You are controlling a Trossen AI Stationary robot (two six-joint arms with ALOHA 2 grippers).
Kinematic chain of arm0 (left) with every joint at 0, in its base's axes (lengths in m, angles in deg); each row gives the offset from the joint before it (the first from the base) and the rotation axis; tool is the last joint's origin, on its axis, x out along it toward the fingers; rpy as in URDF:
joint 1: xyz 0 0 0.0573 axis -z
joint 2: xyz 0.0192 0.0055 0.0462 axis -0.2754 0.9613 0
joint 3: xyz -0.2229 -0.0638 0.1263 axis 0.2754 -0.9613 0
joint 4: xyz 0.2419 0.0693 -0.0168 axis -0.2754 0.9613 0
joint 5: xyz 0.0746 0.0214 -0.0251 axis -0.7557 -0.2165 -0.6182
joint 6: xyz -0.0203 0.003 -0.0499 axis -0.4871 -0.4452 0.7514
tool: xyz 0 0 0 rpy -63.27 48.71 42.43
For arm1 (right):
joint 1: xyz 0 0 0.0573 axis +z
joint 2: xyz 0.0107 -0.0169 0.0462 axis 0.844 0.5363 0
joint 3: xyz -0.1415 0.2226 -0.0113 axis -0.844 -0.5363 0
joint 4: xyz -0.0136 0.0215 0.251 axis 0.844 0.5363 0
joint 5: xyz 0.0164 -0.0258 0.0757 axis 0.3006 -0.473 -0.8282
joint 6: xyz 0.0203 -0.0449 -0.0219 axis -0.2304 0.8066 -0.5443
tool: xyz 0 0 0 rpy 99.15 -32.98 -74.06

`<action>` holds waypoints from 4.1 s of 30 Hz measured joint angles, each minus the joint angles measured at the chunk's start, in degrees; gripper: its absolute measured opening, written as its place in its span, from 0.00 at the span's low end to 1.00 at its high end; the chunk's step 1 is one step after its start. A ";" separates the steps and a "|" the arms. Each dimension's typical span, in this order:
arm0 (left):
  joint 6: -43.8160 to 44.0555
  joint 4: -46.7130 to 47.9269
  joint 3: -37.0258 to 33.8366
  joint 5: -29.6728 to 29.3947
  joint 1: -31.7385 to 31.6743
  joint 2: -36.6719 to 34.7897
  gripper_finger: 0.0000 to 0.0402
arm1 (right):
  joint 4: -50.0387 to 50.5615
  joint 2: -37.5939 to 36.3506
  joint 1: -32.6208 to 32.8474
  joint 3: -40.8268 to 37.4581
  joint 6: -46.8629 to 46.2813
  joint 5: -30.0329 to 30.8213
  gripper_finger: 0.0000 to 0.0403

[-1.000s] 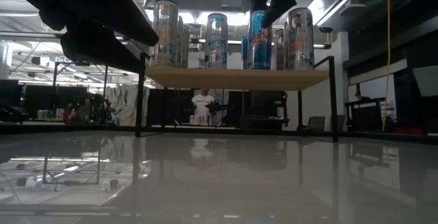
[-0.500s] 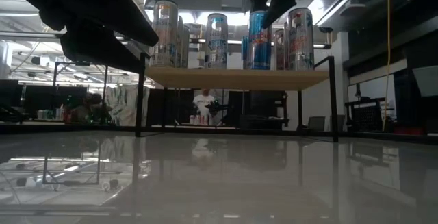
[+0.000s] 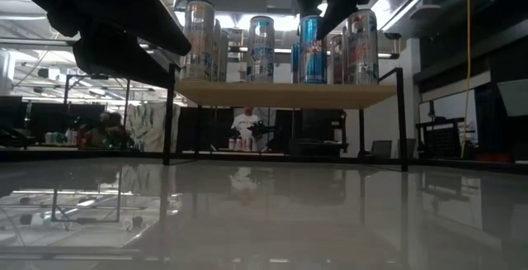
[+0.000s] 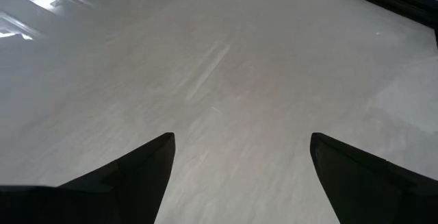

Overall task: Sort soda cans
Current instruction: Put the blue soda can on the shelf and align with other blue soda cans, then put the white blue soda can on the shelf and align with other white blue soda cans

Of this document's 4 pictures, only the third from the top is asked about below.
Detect white Celsius can red print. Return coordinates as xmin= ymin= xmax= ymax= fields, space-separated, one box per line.
xmin=346 ymin=8 xmax=380 ymax=86
xmin=329 ymin=34 xmax=348 ymax=85

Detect white Celsius can pineapple print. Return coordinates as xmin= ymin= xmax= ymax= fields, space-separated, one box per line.
xmin=213 ymin=18 xmax=224 ymax=83
xmin=181 ymin=0 xmax=216 ymax=83

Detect white Celsius can blue palm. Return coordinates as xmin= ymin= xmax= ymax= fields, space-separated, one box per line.
xmin=246 ymin=15 xmax=276 ymax=84

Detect black metal rack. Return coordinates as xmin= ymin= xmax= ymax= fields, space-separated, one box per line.
xmin=63 ymin=73 xmax=132 ymax=112

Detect long ceiling light strip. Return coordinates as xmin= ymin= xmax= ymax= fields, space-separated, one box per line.
xmin=0 ymin=37 xmax=79 ymax=52
xmin=226 ymin=46 xmax=400 ymax=59

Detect white patterned cloth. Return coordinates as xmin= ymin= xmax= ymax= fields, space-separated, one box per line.
xmin=125 ymin=102 xmax=182 ymax=154

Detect wooden shelf black metal legs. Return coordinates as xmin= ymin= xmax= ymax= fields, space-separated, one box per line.
xmin=163 ymin=62 xmax=409 ymax=172

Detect person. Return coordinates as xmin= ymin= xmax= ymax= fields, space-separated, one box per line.
xmin=80 ymin=111 xmax=127 ymax=150
xmin=229 ymin=105 xmax=262 ymax=152

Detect black monitor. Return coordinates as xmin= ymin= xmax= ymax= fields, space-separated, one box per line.
xmin=26 ymin=102 xmax=106 ymax=139

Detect black desk with monitor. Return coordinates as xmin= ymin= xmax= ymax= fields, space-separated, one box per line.
xmin=271 ymin=108 xmax=350 ymax=158

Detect grey chair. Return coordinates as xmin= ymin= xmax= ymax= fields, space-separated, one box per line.
xmin=370 ymin=140 xmax=393 ymax=159
xmin=398 ymin=138 xmax=417 ymax=159

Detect white board panel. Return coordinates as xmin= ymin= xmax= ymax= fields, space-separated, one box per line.
xmin=497 ymin=78 xmax=528 ymax=117

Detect red bin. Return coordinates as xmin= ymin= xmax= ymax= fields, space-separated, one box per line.
xmin=474 ymin=152 xmax=515 ymax=163

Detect black aluminium table frame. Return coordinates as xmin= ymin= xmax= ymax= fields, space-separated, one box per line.
xmin=0 ymin=148 xmax=528 ymax=176

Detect black wire cart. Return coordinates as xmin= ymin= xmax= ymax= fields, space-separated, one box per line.
xmin=415 ymin=100 xmax=475 ymax=160

